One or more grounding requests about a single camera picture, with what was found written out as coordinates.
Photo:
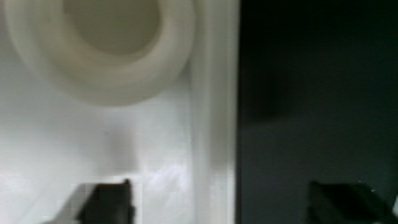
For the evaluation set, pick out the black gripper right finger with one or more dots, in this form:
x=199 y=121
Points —
x=347 y=204

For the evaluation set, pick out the white square table top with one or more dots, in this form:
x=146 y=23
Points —
x=118 y=108

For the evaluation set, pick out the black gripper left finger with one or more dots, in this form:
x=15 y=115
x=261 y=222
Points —
x=109 y=207

